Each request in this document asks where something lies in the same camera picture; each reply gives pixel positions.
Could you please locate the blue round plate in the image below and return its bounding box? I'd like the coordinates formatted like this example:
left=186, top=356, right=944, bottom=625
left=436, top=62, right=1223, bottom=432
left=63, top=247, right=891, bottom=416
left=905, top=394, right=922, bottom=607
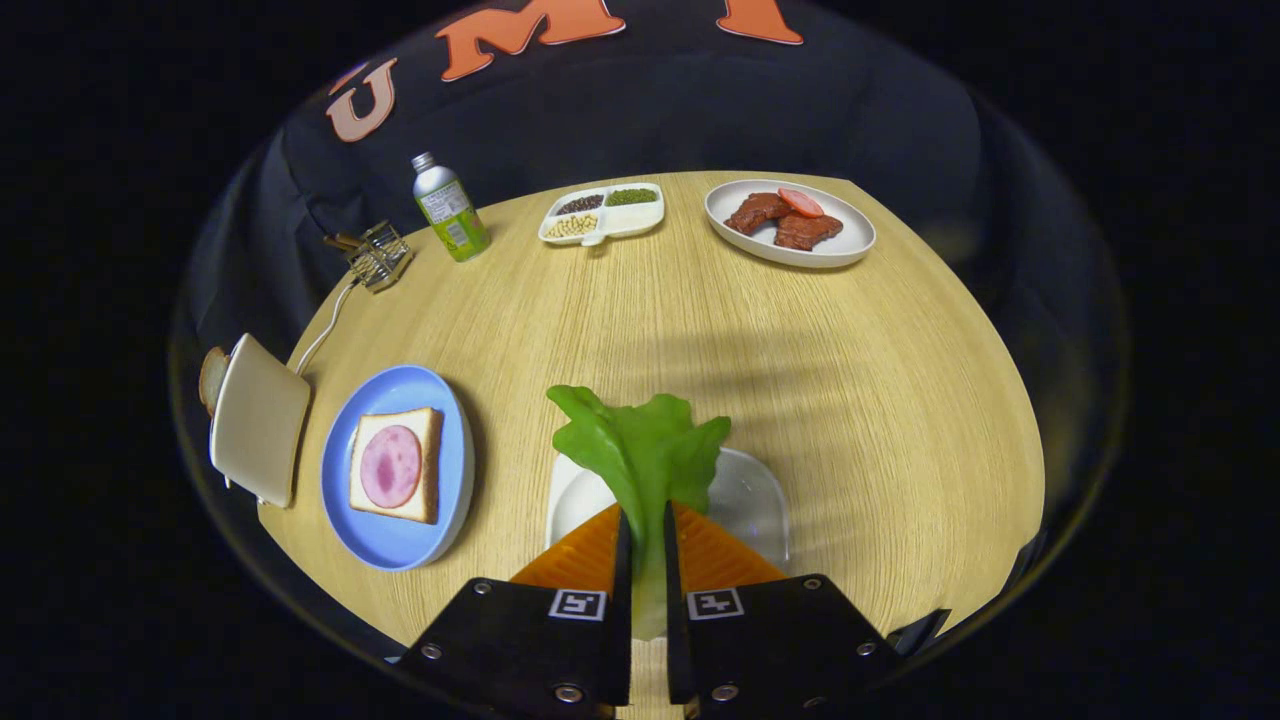
left=320, top=364, right=476, bottom=572

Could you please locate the white toaster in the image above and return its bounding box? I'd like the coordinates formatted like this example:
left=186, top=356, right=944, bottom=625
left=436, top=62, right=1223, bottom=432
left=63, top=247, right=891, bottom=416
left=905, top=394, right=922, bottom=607
left=208, top=333, right=312, bottom=509

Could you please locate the white divided dish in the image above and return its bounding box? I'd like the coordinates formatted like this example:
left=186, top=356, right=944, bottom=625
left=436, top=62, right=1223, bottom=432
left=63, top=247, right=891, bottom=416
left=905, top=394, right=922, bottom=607
left=538, top=182, right=666, bottom=248

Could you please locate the green label metal bottle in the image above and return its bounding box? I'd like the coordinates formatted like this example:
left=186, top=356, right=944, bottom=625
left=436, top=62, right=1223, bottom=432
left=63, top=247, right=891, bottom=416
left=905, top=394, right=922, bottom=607
left=411, top=152, right=492, bottom=263

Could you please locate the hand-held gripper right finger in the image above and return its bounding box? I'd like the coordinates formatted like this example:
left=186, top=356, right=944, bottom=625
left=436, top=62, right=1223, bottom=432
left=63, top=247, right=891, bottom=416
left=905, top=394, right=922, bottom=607
left=662, top=500, right=906, bottom=720

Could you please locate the pink ham slice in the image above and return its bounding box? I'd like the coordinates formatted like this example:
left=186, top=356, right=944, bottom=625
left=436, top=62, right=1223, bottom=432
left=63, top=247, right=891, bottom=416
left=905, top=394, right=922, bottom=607
left=360, top=425, right=424, bottom=509

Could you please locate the metal wire basket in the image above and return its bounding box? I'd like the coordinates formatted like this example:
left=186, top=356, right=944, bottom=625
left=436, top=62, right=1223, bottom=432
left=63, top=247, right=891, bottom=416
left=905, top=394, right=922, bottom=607
left=345, top=221, right=415, bottom=293

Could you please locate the brown meat piece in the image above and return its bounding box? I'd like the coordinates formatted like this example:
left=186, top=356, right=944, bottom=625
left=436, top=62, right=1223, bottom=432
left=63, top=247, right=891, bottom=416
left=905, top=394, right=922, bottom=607
left=773, top=213, right=844, bottom=251
left=724, top=193, right=793, bottom=236

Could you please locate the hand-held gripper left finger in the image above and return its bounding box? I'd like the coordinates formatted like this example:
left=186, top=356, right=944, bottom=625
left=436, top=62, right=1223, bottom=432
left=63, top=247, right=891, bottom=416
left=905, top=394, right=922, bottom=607
left=398, top=503, right=635, bottom=720

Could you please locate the white toaster cable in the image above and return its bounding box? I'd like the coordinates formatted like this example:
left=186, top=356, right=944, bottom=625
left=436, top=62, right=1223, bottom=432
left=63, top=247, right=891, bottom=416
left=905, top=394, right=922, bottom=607
left=293, top=280, right=359, bottom=377

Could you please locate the white square plate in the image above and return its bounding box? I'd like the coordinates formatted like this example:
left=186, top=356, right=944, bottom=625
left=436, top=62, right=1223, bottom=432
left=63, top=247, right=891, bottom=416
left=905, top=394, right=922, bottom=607
left=545, top=447, right=791, bottom=566

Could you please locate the bread slice under ham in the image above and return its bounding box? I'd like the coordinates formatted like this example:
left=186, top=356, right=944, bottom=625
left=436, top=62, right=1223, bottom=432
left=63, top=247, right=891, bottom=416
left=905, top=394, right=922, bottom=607
left=348, top=407, right=444, bottom=525

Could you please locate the green lettuce leaf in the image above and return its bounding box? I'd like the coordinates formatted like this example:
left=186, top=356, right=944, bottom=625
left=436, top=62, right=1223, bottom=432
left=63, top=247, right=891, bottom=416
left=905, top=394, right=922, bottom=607
left=546, top=385, right=733, bottom=641

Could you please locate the white oval plate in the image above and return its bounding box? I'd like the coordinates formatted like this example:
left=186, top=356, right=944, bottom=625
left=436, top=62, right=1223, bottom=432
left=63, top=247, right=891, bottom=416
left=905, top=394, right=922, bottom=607
left=704, top=179, right=877, bottom=269

